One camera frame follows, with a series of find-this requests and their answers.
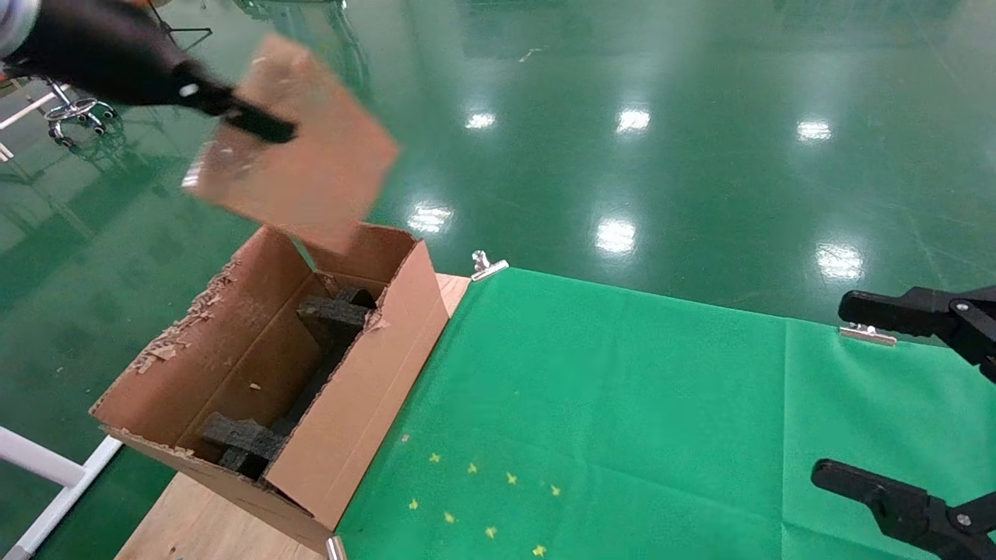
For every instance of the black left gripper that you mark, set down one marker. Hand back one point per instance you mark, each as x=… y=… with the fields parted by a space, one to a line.
x=101 y=47

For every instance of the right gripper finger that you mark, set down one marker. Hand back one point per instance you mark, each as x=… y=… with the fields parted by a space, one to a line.
x=903 y=505
x=934 y=311

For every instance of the small cardboard box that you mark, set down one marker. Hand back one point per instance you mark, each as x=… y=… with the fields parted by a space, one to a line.
x=311 y=171

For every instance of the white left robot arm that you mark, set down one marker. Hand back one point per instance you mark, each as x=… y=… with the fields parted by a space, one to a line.
x=12 y=23

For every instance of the large open cardboard carton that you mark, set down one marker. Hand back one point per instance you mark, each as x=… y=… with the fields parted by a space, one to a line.
x=358 y=420

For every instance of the black tripod stand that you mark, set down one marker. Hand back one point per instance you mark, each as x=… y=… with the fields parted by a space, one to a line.
x=194 y=32

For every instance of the black round stool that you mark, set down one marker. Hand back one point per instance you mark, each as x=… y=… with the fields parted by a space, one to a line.
x=78 y=110

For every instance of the green cloth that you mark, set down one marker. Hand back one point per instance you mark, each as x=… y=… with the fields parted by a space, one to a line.
x=700 y=404

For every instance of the white metal stand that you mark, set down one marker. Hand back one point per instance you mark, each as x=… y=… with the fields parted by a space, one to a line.
x=39 y=460

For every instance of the white frame table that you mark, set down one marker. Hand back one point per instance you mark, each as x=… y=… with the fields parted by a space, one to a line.
x=23 y=117

